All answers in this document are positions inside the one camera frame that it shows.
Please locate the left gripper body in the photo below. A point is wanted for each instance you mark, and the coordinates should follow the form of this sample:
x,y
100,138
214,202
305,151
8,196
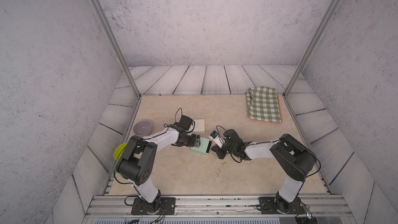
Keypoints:
x,y
190,140

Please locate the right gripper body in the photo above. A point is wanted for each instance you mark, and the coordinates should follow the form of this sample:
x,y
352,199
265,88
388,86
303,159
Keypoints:
x,y
226,149

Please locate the mint green jewelry box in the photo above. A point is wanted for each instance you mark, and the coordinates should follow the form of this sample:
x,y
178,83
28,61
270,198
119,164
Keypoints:
x,y
204,148

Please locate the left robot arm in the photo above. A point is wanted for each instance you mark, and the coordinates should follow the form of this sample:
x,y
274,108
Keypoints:
x,y
137,159

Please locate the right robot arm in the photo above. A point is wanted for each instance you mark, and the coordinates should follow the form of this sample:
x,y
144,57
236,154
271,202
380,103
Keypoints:
x,y
295,159

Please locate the cream jewelry box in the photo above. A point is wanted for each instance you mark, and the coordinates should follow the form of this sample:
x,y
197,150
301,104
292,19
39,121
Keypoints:
x,y
199,126

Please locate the purple bowl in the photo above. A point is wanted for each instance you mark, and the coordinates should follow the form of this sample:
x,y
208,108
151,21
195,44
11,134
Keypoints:
x,y
143,128

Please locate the green checkered cloth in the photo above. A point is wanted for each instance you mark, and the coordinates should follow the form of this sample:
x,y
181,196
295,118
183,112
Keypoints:
x,y
260,91

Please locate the pink board under cloth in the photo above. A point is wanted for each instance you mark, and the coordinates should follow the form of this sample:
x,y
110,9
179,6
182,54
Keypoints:
x,y
264,108

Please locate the lime green bowl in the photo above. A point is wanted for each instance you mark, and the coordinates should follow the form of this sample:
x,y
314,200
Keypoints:
x,y
119,150

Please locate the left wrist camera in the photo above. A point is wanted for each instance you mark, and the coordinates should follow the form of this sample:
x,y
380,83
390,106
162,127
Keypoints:
x,y
187,124

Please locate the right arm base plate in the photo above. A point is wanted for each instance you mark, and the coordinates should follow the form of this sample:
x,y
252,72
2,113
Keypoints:
x,y
274,205

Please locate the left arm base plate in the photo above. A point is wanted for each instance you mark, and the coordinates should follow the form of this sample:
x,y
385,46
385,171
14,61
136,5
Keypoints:
x,y
161,205

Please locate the front aluminium rail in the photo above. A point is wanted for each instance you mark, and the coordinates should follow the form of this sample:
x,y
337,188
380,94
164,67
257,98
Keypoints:
x,y
221,206

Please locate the left aluminium frame post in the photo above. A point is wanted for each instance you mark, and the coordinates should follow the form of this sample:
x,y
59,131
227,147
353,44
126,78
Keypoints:
x,y
114,45

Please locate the aluminium frame post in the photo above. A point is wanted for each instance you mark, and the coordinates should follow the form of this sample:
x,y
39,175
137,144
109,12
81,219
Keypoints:
x,y
329,13
114,45

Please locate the right aluminium frame post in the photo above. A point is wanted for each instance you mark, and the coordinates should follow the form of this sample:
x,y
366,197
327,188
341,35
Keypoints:
x,y
329,13

